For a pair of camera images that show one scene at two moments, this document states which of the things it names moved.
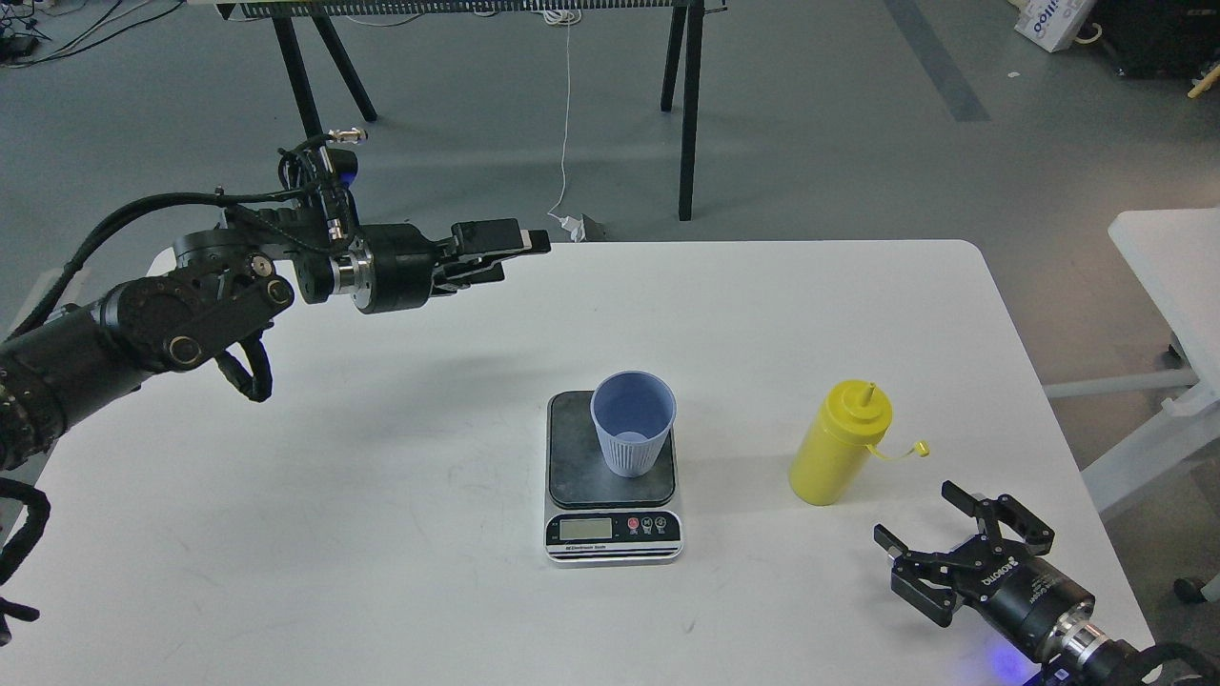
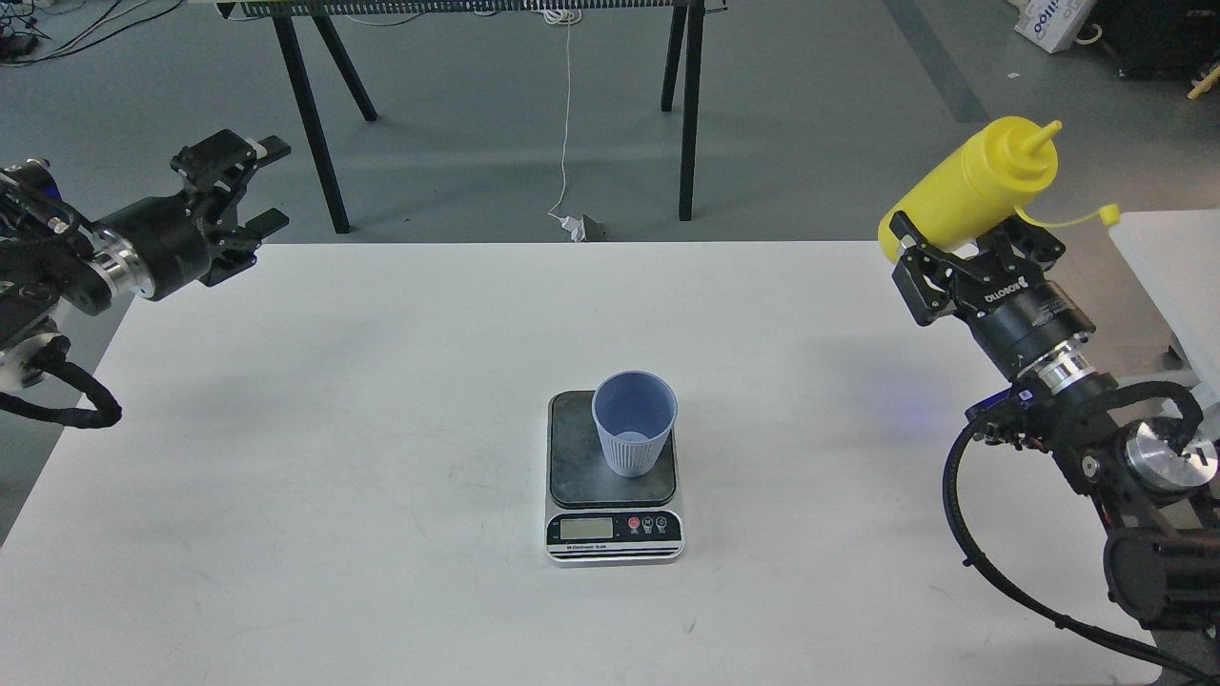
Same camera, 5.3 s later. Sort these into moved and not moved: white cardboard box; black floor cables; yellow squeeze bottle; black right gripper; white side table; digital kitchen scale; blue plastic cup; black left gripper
Moved: black right gripper; yellow squeeze bottle; black left gripper
Not moved: white cardboard box; blue plastic cup; digital kitchen scale; black floor cables; white side table
